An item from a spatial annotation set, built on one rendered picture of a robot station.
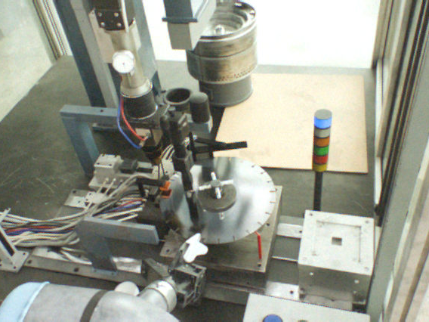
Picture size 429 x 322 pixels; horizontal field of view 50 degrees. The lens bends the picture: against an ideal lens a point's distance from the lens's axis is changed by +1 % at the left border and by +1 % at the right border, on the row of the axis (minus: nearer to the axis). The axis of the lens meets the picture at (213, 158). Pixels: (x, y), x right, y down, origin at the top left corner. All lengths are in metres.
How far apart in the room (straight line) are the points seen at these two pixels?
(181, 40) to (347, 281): 0.81
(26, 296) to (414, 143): 0.62
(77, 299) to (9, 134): 1.56
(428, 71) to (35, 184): 1.45
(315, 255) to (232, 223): 0.23
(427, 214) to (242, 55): 1.18
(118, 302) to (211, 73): 1.30
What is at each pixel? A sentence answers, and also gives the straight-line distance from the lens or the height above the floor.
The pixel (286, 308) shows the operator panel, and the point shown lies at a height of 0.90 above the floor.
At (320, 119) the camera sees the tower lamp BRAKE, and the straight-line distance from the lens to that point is 1.20.
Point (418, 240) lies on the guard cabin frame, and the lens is 0.81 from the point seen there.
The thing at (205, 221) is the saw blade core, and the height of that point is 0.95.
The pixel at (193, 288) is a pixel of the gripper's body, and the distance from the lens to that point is 1.11.
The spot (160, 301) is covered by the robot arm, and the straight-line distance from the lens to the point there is 1.01.
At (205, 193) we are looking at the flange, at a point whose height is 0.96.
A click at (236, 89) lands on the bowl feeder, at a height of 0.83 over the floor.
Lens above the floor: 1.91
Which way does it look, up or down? 43 degrees down
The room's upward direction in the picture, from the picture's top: 9 degrees counter-clockwise
